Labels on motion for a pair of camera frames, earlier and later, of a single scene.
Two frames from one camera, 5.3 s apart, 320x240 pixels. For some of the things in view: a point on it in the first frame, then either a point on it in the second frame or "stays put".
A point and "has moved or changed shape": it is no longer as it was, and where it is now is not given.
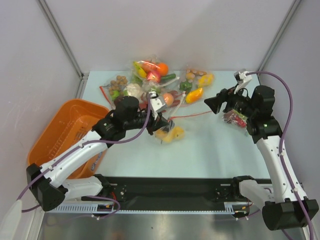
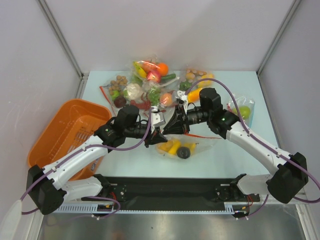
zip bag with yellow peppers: x=193 y=84 stays put
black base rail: x=142 y=193 stays put
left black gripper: x=156 y=124 → x=155 y=138
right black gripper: x=223 y=100 → x=180 y=120
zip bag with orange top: x=154 y=70 stays put
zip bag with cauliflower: x=122 y=86 stays put
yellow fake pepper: x=175 y=133 has moved or changed shape
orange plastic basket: x=67 y=126 stays put
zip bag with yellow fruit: x=171 y=132 has moved or changed shape
